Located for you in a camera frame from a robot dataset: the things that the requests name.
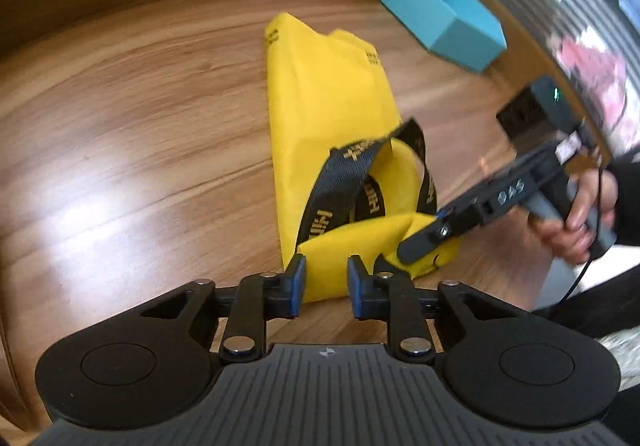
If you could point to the black sleeve right forearm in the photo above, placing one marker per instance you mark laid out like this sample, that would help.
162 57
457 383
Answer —
627 206

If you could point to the person's right hand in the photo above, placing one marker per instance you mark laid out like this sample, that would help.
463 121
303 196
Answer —
572 239

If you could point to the light blue cardboard box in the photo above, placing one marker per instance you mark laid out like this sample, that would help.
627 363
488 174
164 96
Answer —
464 32

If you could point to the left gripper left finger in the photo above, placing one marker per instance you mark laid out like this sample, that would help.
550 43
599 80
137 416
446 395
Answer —
256 300

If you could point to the pink plastic bag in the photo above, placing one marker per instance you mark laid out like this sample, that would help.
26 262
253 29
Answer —
601 79

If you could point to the yellow fabric shopping bag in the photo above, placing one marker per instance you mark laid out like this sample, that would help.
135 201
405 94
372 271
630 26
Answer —
350 174

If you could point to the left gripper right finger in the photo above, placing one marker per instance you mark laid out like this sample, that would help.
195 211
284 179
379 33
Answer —
389 295

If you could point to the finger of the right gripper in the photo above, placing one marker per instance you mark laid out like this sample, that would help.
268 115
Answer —
425 238

